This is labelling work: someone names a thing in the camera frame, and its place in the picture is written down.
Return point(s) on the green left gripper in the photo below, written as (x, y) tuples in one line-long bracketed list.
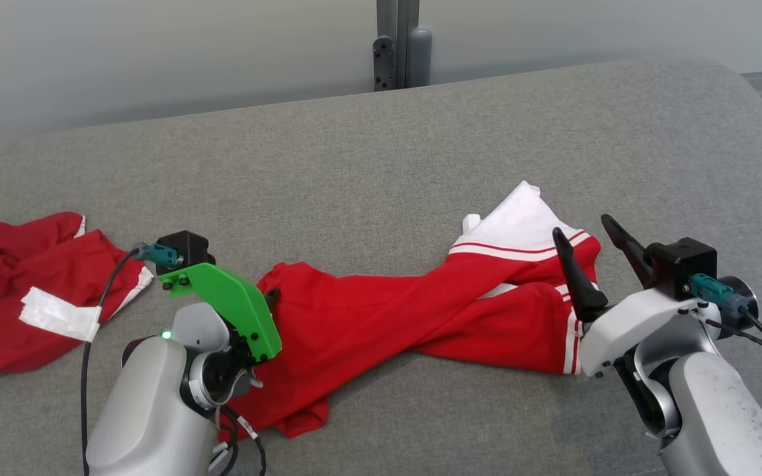
[(235, 297)]

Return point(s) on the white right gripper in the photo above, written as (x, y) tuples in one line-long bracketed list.
[(626, 324)]

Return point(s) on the red basketball jersey white trim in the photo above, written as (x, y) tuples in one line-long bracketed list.
[(381, 311)]

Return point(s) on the red basketball shorts white stripe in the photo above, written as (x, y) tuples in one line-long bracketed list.
[(17, 264)]

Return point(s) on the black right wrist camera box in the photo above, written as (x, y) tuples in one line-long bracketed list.
[(678, 264)]

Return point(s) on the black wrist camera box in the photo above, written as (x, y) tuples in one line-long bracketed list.
[(186, 248), (678, 264)]

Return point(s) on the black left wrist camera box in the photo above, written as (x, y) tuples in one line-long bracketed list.
[(186, 248)]

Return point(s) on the grey metal partition post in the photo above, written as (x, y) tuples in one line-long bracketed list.
[(404, 39)]

